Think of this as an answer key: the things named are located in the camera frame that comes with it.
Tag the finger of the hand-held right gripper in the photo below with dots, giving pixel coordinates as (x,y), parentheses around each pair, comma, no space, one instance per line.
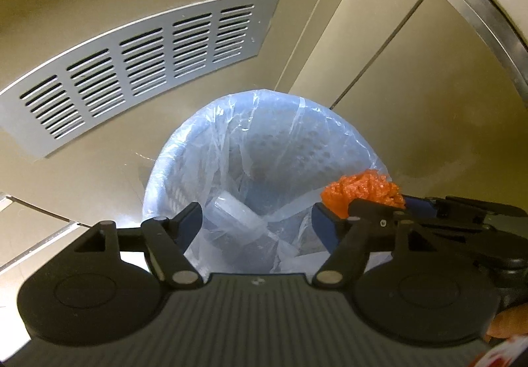
(371,209)
(420,207)

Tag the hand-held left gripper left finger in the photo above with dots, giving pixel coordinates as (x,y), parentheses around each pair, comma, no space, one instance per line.
(190,220)

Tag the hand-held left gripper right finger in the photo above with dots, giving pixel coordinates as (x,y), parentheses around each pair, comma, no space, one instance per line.
(326,229)

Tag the orange mesh net ball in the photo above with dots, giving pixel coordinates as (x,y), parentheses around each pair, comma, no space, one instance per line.
(363,187)

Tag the blue plastic trash bin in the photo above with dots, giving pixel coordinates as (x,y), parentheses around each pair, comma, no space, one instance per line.
(284,144)

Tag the person's right hand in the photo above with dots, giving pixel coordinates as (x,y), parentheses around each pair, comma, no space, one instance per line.
(511,323)

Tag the clear plastic cup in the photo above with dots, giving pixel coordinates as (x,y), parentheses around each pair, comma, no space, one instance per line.
(241,212)

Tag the waste bin with plastic liner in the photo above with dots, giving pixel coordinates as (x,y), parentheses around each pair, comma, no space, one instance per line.
(231,136)

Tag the red and white cloth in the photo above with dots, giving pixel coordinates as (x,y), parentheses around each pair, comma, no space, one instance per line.
(503,354)

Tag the grey vent grille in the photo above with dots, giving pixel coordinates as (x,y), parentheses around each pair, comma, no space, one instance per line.
(136,70)

